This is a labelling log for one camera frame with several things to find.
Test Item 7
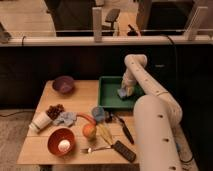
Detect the black handled knife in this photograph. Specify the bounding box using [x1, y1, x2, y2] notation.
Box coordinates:
[115, 115, 134, 144]

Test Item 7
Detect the white egg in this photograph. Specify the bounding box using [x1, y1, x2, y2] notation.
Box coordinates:
[58, 140, 70, 152]

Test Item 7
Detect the green plastic tray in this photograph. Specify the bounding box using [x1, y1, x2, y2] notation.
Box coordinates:
[98, 76, 144, 111]

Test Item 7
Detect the dark red small object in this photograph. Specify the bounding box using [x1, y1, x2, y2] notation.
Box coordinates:
[105, 111, 113, 123]

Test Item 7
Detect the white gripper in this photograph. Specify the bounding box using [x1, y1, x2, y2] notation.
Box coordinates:
[121, 74, 136, 97]

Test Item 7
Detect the black office chair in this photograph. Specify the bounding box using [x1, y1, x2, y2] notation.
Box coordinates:
[102, 8, 120, 30]

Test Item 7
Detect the bunch of dark grapes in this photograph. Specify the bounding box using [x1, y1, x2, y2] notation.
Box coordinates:
[46, 104, 65, 120]

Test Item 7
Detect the silver fork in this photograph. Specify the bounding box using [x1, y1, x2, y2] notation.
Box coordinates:
[80, 146, 111, 154]

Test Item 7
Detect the yellow corn brush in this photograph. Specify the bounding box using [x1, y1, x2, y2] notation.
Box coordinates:
[97, 124, 113, 145]

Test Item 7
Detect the black remote control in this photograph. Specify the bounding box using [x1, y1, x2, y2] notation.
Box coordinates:
[112, 140, 136, 162]

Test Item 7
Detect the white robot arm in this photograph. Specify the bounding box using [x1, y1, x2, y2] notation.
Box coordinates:
[122, 54, 182, 171]

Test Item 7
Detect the white paper cup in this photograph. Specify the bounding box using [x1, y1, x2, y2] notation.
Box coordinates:
[29, 112, 52, 133]

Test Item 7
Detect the white horizontal rail pipe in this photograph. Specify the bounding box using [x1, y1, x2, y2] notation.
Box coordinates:
[0, 35, 213, 47]

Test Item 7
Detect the purple bowl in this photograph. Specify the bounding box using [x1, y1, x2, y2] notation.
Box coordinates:
[52, 76, 74, 94]

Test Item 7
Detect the orange fruit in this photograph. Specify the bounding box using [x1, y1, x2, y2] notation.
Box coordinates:
[82, 124, 97, 139]

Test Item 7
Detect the red bowl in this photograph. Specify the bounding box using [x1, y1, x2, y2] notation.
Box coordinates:
[47, 128, 75, 157]

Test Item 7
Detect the blue crumpled cloth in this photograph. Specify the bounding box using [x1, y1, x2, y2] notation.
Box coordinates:
[53, 112, 77, 127]

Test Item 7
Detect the blue small cup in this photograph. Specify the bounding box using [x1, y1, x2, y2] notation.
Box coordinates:
[92, 106, 105, 123]

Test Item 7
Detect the orange carrot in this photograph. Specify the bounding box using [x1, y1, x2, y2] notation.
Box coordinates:
[77, 113, 96, 125]

